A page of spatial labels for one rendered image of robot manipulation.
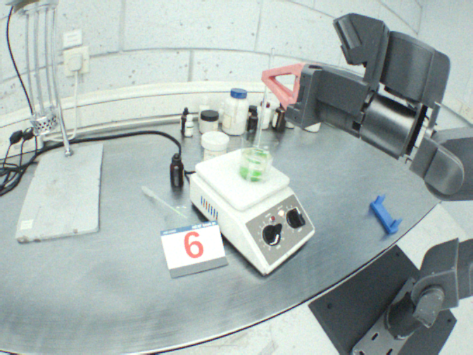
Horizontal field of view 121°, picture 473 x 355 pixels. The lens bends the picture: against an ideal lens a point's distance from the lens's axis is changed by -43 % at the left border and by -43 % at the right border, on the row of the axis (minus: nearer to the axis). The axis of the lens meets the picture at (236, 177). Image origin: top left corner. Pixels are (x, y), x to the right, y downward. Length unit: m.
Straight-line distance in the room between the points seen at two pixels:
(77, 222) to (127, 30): 0.54
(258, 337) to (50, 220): 0.40
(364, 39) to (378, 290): 0.36
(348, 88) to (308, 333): 0.31
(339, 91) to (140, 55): 0.61
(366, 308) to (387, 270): 0.10
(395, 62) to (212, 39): 0.63
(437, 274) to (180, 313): 0.32
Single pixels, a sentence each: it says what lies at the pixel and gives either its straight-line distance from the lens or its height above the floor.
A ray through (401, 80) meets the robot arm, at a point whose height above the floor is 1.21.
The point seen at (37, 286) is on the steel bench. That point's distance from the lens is 0.42.
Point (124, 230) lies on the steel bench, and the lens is 0.41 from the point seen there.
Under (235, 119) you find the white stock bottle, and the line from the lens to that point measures 0.66.
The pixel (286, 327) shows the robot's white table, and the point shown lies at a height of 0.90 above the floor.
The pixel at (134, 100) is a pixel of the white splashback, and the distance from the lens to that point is 0.73.
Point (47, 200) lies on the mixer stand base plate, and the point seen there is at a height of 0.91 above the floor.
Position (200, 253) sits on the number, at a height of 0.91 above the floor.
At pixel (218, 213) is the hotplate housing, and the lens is 0.36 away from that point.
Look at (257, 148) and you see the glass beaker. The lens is 0.32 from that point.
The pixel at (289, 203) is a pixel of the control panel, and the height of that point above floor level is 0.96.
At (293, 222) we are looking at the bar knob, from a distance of 0.38.
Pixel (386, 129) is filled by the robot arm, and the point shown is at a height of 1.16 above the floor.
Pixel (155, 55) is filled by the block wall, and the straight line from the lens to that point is 0.75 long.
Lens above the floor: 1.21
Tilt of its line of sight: 37 degrees down
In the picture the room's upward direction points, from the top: 10 degrees clockwise
